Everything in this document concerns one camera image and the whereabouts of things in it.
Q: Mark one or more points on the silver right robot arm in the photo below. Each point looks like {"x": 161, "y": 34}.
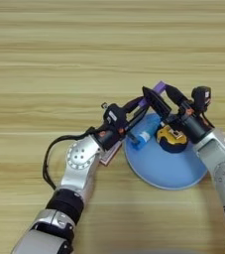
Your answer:
{"x": 221, "y": 158}

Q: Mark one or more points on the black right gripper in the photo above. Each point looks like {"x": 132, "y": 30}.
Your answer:
{"x": 191, "y": 125}

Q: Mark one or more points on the yellow black tape measure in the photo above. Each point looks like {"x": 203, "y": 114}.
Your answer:
{"x": 170, "y": 140}

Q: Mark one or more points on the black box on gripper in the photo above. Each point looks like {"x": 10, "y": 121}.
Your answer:
{"x": 115, "y": 115}
{"x": 201, "y": 97}

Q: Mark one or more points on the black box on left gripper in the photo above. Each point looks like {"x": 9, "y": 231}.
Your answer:
{"x": 115, "y": 115}

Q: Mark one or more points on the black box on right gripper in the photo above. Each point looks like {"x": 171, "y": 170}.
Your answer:
{"x": 201, "y": 97}

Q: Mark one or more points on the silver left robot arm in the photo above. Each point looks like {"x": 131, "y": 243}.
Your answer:
{"x": 79, "y": 162}

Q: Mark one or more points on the blue glue stick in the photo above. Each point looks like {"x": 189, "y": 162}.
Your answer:
{"x": 145, "y": 135}

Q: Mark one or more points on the red white card box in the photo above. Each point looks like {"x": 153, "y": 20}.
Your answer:
{"x": 110, "y": 155}

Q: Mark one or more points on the blue round plate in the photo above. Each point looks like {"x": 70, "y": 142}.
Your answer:
{"x": 163, "y": 168}

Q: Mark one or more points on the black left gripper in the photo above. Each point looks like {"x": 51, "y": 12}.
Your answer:
{"x": 112, "y": 137}

